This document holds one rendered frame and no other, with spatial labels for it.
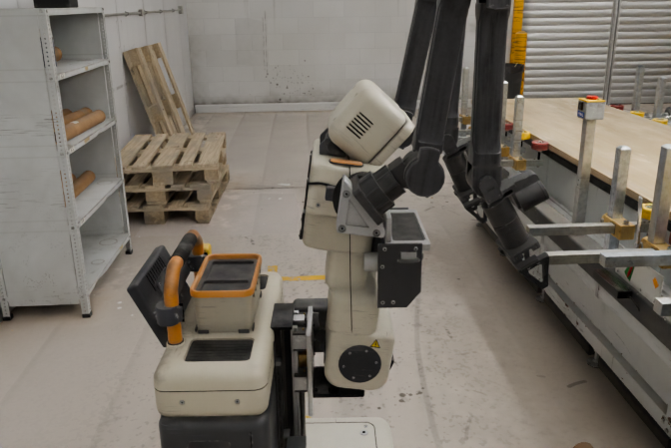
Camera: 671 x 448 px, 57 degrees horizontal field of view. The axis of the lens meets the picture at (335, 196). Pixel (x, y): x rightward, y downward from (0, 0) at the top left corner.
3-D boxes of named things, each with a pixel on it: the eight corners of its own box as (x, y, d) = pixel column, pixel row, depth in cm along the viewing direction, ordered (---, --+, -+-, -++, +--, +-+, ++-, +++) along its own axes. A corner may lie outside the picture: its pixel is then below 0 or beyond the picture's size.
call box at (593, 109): (584, 122, 223) (586, 100, 221) (576, 118, 230) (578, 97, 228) (603, 122, 224) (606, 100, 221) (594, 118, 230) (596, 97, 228)
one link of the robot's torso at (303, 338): (290, 416, 159) (286, 330, 152) (295, 356, 186) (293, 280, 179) (393, 414, 159) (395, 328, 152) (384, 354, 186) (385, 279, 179)
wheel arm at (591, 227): (528, 238, 205) (529, 226, 204) (525, 234, 208) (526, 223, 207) (657, 234, 207) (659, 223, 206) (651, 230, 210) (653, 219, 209)
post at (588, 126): (573, 235, 238) (586, 119, 224) (568, 231, 242) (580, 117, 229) (585, 235, 238) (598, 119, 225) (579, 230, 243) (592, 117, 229)
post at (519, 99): (510, 192, 310) (517, 96, 296) (507, 190, 314) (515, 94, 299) (517, 192, 311) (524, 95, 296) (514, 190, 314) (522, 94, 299)
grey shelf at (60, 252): (2, 320, 323) (-58, 10, 277) (64, 253, 409) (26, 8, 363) (90, 317, 326) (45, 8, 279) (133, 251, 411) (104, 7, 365)
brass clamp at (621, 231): (617, 240, 203) (619, 225, 202) (598, 225, 216) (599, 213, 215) (635, 239, 204) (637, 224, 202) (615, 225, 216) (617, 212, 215)
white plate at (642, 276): (657, 308, 182) (662, 276, 179) (613, 271, 207) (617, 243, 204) (659, 308, 182) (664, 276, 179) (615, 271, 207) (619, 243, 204)
